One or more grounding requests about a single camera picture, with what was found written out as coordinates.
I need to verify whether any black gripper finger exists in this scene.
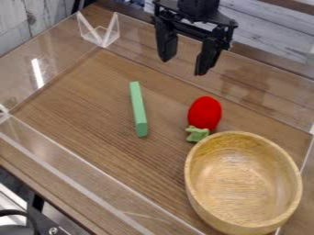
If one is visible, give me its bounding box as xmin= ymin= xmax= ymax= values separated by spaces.
xmin=156 ymin=17 xmax=178 ymax=62
xmin=196 ymin=38 xmax=222 ymax=75

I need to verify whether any long green block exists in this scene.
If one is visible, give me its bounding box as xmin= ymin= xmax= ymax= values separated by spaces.
xmin=130 ymin=82 xmax=149 ymax=138

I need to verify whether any brown wooden bowl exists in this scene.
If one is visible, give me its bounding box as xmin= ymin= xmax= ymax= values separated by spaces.
xmin=185 ymin=131 xmax=304 ymax=235

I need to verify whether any red plush strawberry toy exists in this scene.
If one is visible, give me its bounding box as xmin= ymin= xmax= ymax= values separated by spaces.
xmin=186 ymin=96 xmax=222 ymax=142

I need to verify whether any black metal table frame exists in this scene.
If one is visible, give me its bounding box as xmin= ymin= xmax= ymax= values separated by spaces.
xmin=0 ymin=167 xmax=90 ymax=235

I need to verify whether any black cable at corner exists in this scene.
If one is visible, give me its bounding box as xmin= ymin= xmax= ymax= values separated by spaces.
xmin=0 ymin=208 xmax=33 ymax=228

